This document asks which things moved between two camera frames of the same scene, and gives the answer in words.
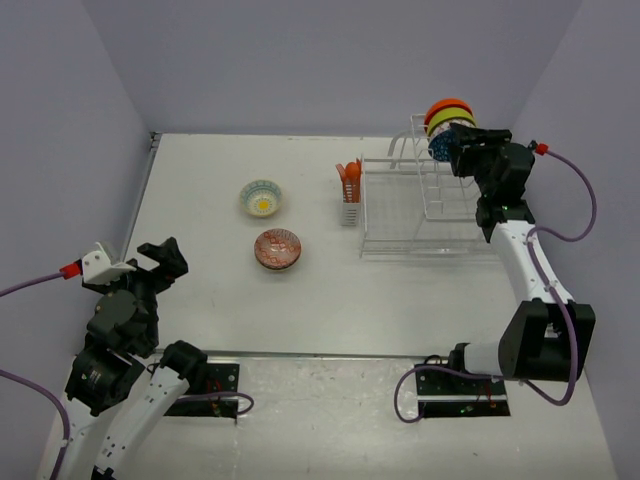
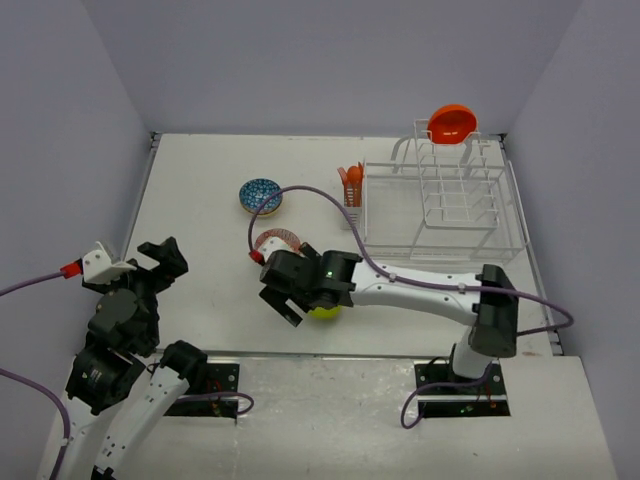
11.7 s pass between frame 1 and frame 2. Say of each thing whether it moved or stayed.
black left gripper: stayed
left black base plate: stayed
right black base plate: stayed
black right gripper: moved
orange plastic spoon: stayed
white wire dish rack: stayed
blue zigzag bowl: moved
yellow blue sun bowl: stayed
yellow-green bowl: moved
